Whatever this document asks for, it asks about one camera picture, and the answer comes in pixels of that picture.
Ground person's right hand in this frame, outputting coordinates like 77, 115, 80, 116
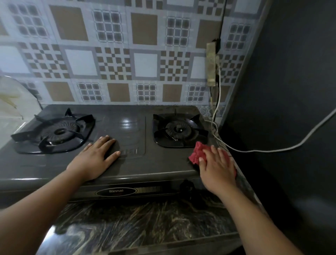
198, 145, 237, 196

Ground person's left hand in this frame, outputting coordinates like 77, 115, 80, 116
66, 135, 121, 182

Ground black two-burner gas stove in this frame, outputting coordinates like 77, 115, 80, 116
0, 105, 231, 208

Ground red cleaning cloth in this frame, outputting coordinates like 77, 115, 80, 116
188, 141, 237, 178

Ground person's left forearm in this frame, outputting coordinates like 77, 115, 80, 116
0, 169, 88, 255

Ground person's right forearm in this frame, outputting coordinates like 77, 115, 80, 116
217, 184, 304, 255

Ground black stove control knob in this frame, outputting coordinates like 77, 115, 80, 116
180, 180, 197, 201

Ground black stove burner grate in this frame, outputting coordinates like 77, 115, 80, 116
153, 111, 209, 148
11, 108, 96, 154

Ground white power strip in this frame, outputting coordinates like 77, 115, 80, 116
206, 42, 220, 87

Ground translucent plastic container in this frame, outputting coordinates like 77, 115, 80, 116
0, 76, 43, 147

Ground white electric cable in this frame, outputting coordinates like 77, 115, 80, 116
209, 56, 336, 153

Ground black wall cable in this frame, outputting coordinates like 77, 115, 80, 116
212, 0, 228, 44

